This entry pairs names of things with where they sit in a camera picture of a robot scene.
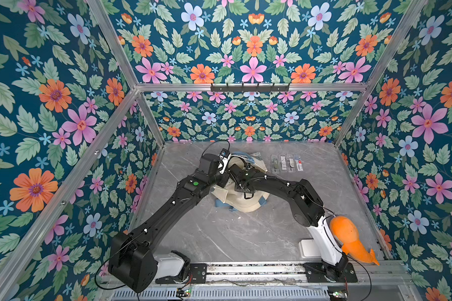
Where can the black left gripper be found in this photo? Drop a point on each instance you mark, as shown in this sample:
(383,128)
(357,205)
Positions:
(225,176)

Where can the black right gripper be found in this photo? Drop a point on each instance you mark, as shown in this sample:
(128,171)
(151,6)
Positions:
(237,177)

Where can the cream floral canvas tote bag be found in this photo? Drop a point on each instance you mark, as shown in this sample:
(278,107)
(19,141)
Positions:
(231,196)

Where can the clear green compass set case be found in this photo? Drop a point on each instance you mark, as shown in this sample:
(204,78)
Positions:
(275,165)

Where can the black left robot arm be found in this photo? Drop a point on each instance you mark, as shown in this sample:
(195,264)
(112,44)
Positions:
(132,258)

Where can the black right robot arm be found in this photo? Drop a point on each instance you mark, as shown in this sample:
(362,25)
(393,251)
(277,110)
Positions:
(307,209)

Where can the white rectangular box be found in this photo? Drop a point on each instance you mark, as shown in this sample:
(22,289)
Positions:
(309,249)

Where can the orange carrot plush toy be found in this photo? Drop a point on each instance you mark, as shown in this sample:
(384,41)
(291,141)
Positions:
(345,231)

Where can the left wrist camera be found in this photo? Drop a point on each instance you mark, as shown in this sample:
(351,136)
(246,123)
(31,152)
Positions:
(224,156)

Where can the black hook rail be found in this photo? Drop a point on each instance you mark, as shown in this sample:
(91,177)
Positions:
(241,88)

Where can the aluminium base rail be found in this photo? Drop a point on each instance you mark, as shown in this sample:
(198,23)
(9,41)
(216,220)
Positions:
(275,281)

